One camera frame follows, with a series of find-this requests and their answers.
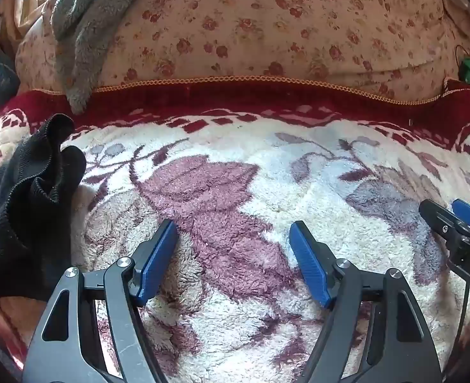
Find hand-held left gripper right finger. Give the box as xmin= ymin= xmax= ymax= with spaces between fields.
xmin=289 ymin=220 xmax=443 ymax=383

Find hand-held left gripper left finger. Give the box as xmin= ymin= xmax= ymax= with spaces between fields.
xmin=22 ymin=219 xmax=180 ymax=383

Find black pants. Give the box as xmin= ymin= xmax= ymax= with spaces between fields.
xmin=0 ymin=114 xmax=87 ymax=302

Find plush floral blanket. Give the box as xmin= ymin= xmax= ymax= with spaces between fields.
xmin=0 ymin=78 xmax=470 ymax=383

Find floral beige pillow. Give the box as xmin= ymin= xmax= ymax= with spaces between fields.
xmin=0 ymin=0 xmax=470 ymax=102

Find blue bag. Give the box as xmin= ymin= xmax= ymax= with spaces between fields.
xmin=0 ymin=53 xmax=21 ymax=109

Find grey fleece cloth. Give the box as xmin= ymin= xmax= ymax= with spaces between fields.
xmin=51 ymin=0 xmax=164 ymax=114

